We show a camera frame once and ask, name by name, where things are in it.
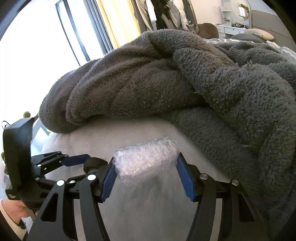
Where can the black tape roll piece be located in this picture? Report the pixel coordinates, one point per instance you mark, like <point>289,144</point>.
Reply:
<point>93,164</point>

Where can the beige pillow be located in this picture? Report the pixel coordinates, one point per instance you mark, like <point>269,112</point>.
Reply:
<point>260,33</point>

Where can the left forearm white sleeve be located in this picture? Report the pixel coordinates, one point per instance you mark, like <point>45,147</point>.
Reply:
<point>9,229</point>

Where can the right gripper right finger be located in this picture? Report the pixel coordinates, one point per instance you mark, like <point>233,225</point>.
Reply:
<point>240,219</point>

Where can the left hand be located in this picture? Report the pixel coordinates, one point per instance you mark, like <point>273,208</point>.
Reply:
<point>15,209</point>

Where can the white dresser with mirror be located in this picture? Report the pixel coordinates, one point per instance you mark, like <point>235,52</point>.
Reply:
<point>235,18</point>

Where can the grey fluffy blanket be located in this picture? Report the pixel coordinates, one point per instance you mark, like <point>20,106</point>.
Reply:
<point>236,101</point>

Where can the clothes rack with garments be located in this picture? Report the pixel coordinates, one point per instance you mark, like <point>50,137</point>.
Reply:
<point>156,15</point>

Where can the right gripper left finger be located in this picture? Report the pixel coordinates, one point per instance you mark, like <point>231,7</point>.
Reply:
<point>56,219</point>

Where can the grey curtain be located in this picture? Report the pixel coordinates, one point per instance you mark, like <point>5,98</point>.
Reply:
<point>98,26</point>

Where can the bed with grey sheet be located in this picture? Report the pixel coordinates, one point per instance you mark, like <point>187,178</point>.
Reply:
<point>157,209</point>

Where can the grey cat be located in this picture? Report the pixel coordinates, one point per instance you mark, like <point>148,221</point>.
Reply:
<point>204,30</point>

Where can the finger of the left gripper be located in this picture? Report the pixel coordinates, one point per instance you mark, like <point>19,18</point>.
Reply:
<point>58,159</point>
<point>57,180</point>

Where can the yellow curtain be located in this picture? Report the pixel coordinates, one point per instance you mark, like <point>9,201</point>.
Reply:
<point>121,24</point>

